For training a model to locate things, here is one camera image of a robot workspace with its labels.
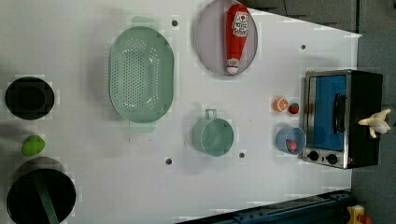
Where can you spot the yellow peeled toy banana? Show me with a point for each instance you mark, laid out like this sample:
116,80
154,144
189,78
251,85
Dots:
376,123

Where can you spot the toaster oven black and silver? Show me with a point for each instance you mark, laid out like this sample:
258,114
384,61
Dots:
334,103

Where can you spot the green perforated colander basket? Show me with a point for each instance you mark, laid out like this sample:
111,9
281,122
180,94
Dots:
141,68

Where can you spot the grey round plate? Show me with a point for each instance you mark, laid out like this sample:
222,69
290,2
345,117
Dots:
210,38

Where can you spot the orange slice toy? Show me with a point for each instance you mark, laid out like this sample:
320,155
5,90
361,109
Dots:
280,104

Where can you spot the small red strawberry toy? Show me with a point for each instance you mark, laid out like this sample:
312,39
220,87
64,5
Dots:
294,108

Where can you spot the blue plastic cup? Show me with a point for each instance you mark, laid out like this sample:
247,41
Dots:
292,133

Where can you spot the red toy strawberry in cup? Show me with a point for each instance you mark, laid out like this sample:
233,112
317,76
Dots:
291,146

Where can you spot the red ketchup bottle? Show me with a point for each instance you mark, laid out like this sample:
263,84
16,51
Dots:
236,36

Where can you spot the green toy pepper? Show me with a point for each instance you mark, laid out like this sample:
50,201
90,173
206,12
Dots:
33,145

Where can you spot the small black bowl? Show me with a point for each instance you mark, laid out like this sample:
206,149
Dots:
29,98

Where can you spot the large black pot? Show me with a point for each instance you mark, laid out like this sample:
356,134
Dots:
41,193

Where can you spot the blue metal frame rail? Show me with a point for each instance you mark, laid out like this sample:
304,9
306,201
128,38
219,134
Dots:
326,208

